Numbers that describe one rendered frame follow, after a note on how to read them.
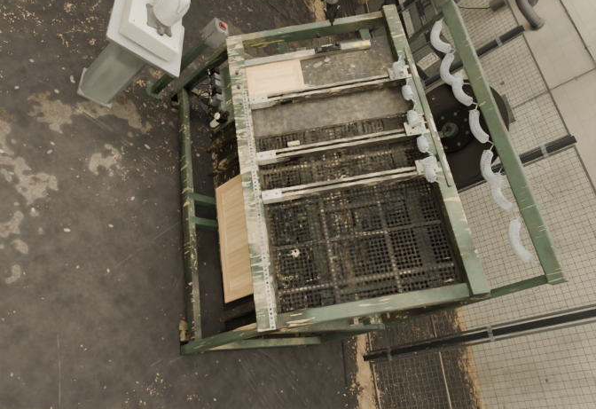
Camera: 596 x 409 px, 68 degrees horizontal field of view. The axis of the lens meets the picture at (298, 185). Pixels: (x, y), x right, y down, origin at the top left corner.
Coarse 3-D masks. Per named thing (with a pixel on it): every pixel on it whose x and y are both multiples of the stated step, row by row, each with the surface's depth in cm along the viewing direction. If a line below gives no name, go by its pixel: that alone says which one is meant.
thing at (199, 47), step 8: (200, 40) 334; (192, 48) 339; (200, 48) 335; (184, 56) 345; (192, 56) 341; (184, 64) 348; (160, 80) 365; (168, 80) 361; (152, 88) 372; (160, 88) 369
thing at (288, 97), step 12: (336, 84) 312; (348, 84) 313; (360, 84) 311; (372, 84) 312; (384, 84) 314; (396, 84) 316; (264, 96) 312; (276, 96) 313; (288, 96) 311; (300, 96) 311; (312, 96) 313; (324, 96) 315; (252, 108) 315
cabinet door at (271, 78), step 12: (288, 60) 330; (252, 72) 328; (264, 72) 328; (276, 72) 327; (288, 72) 326; (300, 72) 325; (252, 84) 324; (264, 84) 323; (276, 84) 323; (288, 84) 322; (300, 84) 321; (252, 96) 319
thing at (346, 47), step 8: (368, 40) 330; (344, 48) 329; (352, 48) 329; (360, 48) 330; (368, 48) 332; (272, 56) 331; (280, 56) 330; (288, 56) 330; (296, 56) 329; (304, 56) 329; (312, 56) 330; (320, 56) 332; (248, 64) 329; (256, 64) 329; (264, 64) 330
